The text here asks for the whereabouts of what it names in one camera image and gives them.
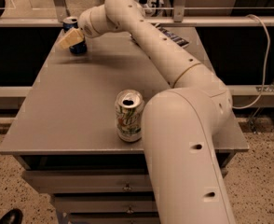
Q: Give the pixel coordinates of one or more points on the bottom grey drawer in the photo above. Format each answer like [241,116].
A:
[115,219]

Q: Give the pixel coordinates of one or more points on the blue chip bag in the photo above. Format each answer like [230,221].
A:
[175,38]

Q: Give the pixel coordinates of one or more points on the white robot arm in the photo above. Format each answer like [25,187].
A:
[177,124]

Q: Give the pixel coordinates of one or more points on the middle grey drawer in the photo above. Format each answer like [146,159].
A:
[133,202]

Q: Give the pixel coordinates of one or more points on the black shoe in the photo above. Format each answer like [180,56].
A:
[14,216]

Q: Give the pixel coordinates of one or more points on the blue pepsi can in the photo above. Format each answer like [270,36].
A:
[79,47]

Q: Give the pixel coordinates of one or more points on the grey drawer cabinet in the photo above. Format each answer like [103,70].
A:
[68,119]

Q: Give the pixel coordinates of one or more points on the white green 7up can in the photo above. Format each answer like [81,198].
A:
[129,106]

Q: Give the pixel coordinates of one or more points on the grey drawer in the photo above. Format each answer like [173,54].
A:
[119,181]
[115,219]
[133,202]

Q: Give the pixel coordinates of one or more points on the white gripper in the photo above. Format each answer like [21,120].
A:
[87,24]

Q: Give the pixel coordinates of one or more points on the metal railing frame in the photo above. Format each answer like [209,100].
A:
[198,12]

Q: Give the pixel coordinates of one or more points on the top grey drawer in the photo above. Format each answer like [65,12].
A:
[119,181]

